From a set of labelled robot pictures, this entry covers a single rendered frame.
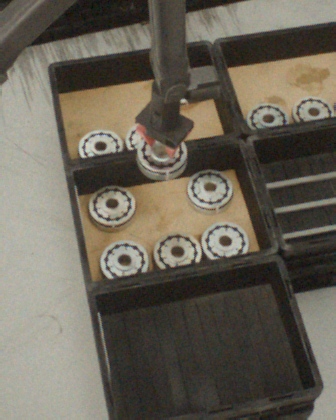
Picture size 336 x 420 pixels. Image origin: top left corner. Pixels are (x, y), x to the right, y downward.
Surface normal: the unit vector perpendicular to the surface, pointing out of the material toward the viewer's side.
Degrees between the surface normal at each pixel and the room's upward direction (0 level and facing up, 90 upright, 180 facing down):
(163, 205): 0
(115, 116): 0
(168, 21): 99
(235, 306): 0
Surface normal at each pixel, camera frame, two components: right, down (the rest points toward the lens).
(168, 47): 0.25, 0.87
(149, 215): 0.04, -0.58
